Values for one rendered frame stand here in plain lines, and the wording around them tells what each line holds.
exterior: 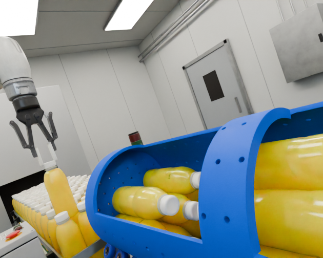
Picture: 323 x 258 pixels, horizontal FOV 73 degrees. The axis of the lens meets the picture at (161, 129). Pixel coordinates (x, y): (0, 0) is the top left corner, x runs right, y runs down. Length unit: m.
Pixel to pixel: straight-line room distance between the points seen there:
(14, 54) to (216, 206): 0.78
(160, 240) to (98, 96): 5.11
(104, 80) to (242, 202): 5.41
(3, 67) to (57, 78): 4.47
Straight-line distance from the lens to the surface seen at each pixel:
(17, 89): 0.85
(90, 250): 0.81
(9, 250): 0.78
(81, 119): 5.15
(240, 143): 0.28
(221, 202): 0.26
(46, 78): 5.29
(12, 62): 0.87
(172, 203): 0.46
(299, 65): 3.56
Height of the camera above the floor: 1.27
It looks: 2 degrees down
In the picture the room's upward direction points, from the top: 20 degrees counter-clockwise
